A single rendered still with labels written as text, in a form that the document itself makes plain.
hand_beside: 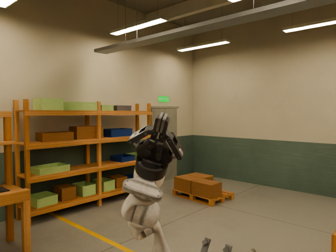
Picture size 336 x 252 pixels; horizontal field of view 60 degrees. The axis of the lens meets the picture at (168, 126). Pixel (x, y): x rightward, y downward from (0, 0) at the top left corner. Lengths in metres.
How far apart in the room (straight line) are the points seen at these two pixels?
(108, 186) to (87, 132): 1.31
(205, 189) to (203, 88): 3.84
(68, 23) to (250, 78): 4.85
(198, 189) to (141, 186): 5.91
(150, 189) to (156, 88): 7.59
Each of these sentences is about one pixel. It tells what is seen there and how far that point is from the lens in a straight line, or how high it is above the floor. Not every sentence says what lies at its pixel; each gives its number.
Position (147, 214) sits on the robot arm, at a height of 1.70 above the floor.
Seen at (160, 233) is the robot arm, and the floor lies 1.53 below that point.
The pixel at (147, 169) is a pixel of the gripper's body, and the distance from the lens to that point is 0.65.
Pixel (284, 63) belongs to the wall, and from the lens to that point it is 8.14.
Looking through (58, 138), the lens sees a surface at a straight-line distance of 5.85.
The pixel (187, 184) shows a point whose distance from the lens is 6.76.
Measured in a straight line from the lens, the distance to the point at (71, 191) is 6.14.
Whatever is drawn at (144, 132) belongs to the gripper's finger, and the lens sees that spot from 0.61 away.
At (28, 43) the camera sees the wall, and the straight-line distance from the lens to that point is 6.32.
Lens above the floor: 1.97
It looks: 3 degrees down
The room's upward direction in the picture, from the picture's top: straight up
